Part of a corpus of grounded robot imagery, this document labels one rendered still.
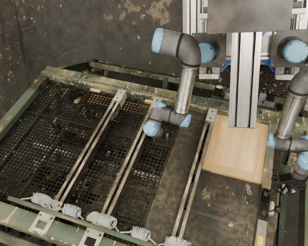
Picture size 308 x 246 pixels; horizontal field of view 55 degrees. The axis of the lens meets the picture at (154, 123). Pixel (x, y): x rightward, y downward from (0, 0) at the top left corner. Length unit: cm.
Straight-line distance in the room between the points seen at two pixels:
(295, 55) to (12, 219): 180
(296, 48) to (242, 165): 78
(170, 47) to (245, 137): 100
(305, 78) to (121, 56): 229
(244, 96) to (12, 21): 339
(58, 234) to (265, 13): 144
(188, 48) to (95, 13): 216
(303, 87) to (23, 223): 158
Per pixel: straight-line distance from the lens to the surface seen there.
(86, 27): 349
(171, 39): 140
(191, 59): 140
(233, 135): 214
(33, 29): 389
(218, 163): 198
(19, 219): 189
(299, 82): 141
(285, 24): 100
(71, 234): 175
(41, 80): 267
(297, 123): 229
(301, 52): 179
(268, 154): 207
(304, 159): 156
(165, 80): 300
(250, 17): 100
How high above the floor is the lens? 303
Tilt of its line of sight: 65 degrees down
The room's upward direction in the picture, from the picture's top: 136 degrees counter-clockwise
